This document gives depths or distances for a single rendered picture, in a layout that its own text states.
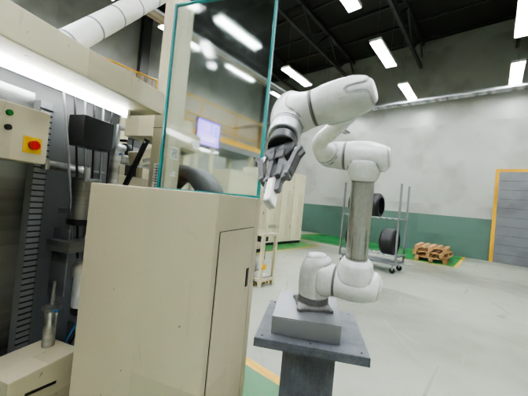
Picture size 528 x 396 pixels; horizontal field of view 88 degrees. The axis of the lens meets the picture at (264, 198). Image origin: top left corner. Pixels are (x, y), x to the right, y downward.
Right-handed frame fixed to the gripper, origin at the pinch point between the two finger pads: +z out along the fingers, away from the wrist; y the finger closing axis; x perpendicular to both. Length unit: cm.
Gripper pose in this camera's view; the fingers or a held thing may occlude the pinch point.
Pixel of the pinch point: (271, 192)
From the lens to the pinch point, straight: 59.2
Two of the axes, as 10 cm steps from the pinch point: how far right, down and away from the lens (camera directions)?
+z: -1.8, 7.2, -6.8
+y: -8.7, 2.0, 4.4
